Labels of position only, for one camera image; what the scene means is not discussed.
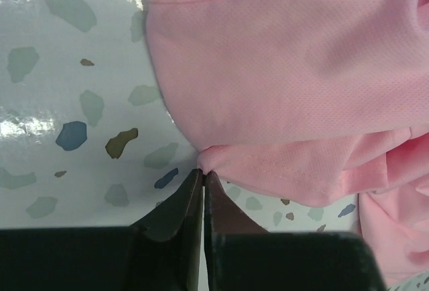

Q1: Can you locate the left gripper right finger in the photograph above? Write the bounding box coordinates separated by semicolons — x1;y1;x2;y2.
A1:
204;172;387;291

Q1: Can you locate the pink t-shirt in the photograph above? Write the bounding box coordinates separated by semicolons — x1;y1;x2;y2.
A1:
144;0;428;284

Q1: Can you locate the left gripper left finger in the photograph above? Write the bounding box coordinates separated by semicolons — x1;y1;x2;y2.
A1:
1;170;203;290

